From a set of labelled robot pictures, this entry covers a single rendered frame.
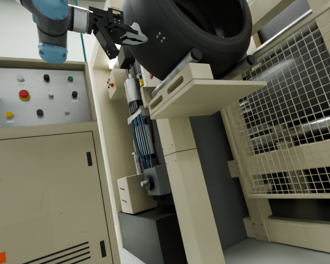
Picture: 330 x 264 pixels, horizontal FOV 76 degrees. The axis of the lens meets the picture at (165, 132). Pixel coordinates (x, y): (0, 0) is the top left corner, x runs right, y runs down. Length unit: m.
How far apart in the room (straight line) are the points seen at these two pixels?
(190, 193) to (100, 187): 0.47
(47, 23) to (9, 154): 0.71
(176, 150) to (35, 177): 0.67
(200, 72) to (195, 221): 0.65
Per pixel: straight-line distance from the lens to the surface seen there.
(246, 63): 0.96
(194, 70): 0.72
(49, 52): 0.70
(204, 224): 1.07
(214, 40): 0.86
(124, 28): 0.80
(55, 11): 0.61
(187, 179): 1.02
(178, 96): 0.77
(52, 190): 1.16
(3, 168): 1.18
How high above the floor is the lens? 0.53
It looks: 11 degrees up
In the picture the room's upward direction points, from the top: 13 degrees counter-clockwise
